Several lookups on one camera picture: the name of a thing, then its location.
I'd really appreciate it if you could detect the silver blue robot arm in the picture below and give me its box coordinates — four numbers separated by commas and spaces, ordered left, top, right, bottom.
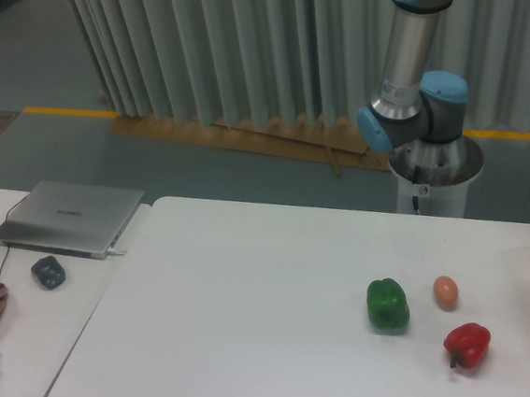
357, 0, 530, 152

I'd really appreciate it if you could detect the dark grey small controller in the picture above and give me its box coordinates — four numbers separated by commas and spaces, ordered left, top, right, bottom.
31, 256, 66, 291

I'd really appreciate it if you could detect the silver closed laptop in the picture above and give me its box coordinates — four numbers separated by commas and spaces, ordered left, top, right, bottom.
0, 180, 144, 260

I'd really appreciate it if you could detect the white laptop plug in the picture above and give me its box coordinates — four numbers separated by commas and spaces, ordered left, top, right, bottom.
107, 248, 126, 257

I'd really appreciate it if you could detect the grey folding curtain screen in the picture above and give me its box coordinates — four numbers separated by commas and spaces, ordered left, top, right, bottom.
69, 0, 530, 133

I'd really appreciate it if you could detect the green bell pepper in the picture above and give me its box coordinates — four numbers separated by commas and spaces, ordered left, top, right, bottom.
365, 277, 410, 332

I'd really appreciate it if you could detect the brown egg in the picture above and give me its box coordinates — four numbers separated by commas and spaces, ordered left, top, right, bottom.
433, 276, 460, 311

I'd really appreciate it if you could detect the red bell pepper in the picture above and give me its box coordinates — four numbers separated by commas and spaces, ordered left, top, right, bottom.
443, 322, 492, 370

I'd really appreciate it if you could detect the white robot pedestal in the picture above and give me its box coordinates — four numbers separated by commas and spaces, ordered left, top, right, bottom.
388, 136, 484, 219

